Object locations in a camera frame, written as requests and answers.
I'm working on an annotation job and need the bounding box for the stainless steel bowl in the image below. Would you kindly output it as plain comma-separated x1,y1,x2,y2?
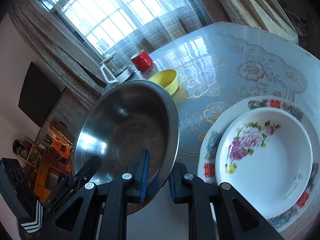
72,80,180,215

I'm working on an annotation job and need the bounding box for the white floral plate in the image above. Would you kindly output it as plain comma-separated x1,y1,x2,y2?
215,107,313,219

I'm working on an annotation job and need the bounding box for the large white dragon plate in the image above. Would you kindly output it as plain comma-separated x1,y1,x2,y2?
197,96,319,232

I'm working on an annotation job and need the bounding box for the yellow plastic bowl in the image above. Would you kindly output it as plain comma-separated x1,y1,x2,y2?
149,69,178,96

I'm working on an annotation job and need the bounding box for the orange cabinet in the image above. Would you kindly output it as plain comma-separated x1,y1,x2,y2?
12,119,75,203

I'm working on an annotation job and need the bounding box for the beige left curtain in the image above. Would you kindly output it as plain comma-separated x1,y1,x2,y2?
9,0,106,109

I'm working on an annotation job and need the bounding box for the beige curtain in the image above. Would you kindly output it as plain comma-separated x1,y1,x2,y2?
219,0,298,44
9,0,106,109

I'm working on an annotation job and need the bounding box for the white glass electric kettle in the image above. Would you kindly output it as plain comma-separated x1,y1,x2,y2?
99,51,133,85

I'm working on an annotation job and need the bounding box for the red mug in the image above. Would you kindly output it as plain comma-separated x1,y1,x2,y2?
131,50,153,72

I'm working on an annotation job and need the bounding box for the sheer white curtain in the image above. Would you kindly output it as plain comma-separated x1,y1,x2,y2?
40,0,212,62

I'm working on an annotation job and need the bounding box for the beige right curtain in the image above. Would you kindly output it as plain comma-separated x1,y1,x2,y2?
219,0,298,44

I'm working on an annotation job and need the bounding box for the black wall television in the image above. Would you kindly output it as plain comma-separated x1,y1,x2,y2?
18,62,61,127

